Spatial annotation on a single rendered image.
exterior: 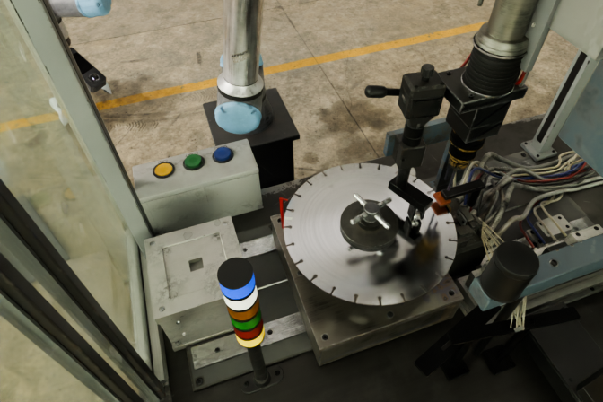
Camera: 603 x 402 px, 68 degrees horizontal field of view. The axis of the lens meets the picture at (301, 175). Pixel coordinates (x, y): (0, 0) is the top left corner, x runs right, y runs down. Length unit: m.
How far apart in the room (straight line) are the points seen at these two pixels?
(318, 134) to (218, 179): 1.46
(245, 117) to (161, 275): 0.45
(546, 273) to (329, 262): 0.35
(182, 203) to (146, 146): 1.48
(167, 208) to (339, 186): 0.41
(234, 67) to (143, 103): 1.78
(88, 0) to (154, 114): 1.69
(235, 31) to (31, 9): 0.46
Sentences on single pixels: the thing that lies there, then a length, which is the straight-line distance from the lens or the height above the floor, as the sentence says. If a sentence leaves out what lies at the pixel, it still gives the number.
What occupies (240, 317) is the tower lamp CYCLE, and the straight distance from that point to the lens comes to 0.64.
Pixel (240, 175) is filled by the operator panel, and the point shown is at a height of 0.89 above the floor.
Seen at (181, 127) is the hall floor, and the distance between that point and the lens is 2.58.
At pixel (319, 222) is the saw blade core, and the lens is 0.87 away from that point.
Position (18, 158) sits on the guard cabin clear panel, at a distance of 0.57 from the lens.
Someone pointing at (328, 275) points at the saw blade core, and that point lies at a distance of 0.80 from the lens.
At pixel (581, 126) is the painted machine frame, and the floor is 1.26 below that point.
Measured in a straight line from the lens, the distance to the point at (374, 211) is 0.82.
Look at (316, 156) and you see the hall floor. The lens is 2.31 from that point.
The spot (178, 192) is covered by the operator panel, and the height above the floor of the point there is 0.89.
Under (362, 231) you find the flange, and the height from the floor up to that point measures 0.96.
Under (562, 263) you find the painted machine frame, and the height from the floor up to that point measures 1.05.
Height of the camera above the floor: 1.65
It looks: 48 degrees down
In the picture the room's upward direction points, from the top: 1 degrees counter-clockwise
